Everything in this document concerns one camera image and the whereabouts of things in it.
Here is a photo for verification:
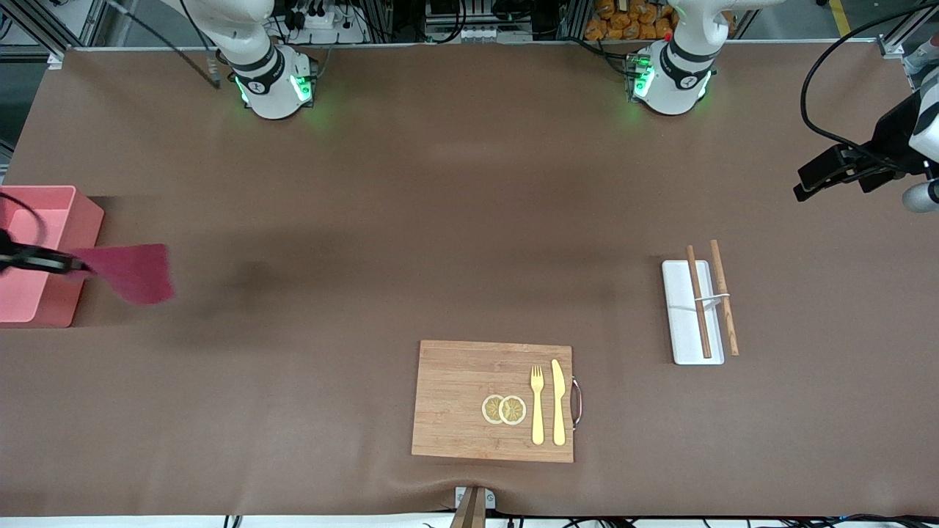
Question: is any pink microfibre cloth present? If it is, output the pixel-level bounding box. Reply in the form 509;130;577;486
70;243;175;305

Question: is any pink plastic box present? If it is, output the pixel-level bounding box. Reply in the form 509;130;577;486
0;186;105;329

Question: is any white rectangular tray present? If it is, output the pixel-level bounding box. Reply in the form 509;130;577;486
662;260;726;366

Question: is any orange packets heap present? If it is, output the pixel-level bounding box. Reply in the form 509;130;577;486
585;0;679;41

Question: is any white power strip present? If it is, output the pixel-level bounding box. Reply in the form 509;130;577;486
290;4;368;45

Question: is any yellow plastic knife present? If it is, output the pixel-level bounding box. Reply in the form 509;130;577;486
551;359;567;447

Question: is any yellow plastic fork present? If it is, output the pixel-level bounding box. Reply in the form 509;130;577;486
530;364;546;446

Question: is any bamboo cutting board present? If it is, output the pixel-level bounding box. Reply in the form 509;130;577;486
411;340;585;464

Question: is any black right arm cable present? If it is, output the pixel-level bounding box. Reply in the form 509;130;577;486
0;192;46;254

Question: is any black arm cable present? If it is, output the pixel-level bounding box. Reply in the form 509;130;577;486
0;192;46;254
800;0;939;158

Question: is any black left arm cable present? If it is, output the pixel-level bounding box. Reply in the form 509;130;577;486
800;0;939;158

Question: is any aluminium frame strut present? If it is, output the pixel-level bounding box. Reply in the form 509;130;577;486
0;0;111;70

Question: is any thin black hanging cable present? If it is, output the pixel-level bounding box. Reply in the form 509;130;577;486
110;0;221;90

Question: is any grey table clamp bracket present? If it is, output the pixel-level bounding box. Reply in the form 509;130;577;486
455;486;497;528

